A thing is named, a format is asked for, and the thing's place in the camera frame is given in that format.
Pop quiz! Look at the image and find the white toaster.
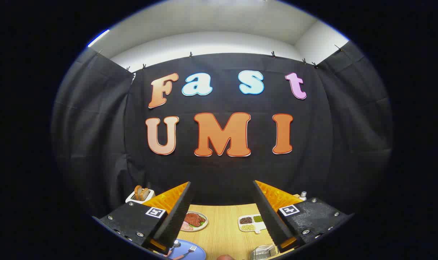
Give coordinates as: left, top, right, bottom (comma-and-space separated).
125, 188, 155, 204

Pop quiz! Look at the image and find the oval grey food plate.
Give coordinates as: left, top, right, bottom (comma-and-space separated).
180, 211, 209, 232

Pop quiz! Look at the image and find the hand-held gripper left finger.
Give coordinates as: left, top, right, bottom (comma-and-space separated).
93, 182, 196, 255

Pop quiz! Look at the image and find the metal drainer basket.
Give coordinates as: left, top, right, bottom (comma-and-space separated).
249, 244, 279, 260

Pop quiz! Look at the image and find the ceiling light strip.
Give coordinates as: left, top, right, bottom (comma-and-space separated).
88, 29, 110, 47

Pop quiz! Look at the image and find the spoon with checkered handle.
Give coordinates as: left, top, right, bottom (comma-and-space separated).
158, 240, 181, 257

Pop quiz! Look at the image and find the white divided dish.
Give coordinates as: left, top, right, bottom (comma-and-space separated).
238, 214, 267, 234

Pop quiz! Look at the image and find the blue round plate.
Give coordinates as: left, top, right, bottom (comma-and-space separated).
167, 239, 206, 260

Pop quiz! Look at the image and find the fork with checkered handle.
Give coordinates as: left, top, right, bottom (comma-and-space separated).
172, 246, 197, 260

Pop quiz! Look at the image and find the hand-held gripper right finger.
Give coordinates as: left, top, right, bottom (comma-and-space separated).
253, 180, 354, 253

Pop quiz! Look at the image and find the row of black backdrop clips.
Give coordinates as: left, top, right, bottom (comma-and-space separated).
96, 44, 344, 72

